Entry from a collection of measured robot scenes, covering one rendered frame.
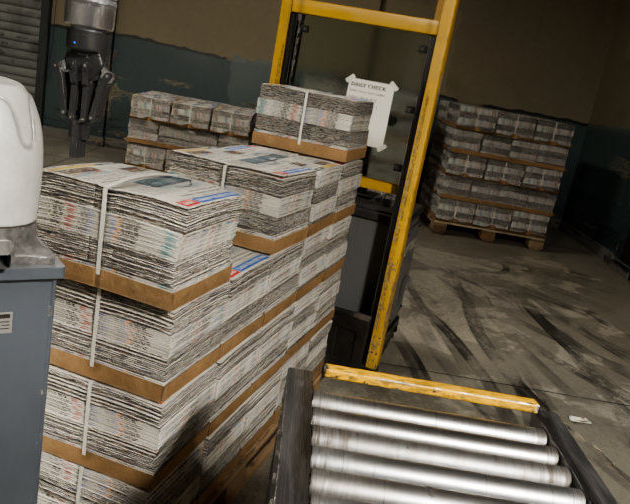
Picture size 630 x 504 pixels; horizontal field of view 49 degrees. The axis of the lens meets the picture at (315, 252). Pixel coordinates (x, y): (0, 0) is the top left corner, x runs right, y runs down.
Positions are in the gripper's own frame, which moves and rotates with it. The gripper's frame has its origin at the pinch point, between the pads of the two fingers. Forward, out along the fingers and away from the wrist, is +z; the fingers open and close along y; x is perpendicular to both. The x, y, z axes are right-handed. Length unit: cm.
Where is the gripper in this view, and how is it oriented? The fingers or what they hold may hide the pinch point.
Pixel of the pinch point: (78, 138)
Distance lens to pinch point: 141.4
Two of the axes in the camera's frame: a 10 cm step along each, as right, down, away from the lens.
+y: -9.3, -2.5, 2.6
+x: -3.1, 1.9, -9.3
